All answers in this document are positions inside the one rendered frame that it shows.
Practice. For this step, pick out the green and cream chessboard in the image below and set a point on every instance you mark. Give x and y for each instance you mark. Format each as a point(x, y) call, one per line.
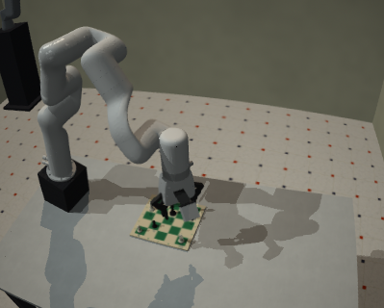
point(167, 231)

